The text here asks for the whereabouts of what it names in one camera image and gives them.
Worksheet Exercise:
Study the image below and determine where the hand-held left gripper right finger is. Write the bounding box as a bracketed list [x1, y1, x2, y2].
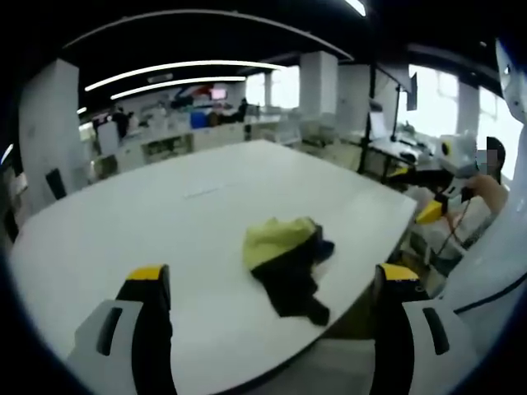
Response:
[371, 263, 479, 395]

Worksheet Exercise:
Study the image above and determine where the black monitor on stand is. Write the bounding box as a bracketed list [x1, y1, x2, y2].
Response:
[405, 71, 419, 112]

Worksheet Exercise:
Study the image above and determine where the grey work desk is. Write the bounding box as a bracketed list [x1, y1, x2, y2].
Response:
[368, 134, 454, 184]

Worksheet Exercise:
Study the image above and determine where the long ceiling light strip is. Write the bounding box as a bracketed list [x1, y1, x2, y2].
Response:
[83, 59, 285, 93]

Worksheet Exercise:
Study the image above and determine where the white low cabinet row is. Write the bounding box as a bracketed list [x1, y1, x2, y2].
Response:
[138, 115, 301, 162]

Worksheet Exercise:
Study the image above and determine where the orange cable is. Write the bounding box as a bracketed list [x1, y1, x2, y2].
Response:
[441, 200, 471, 253]

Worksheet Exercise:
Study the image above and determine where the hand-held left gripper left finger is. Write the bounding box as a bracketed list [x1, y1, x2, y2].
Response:
[67, 263, 179, 395]

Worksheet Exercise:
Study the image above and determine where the white device with yellow disc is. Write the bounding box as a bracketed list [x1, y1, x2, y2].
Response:
[436, 138, 455, 160]

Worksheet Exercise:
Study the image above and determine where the yellow-green and black garment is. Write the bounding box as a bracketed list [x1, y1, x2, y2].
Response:
[241, 216, 337, 328]

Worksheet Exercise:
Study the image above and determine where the large white curved object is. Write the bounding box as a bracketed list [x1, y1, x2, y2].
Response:
[435, 36, 527, 359]

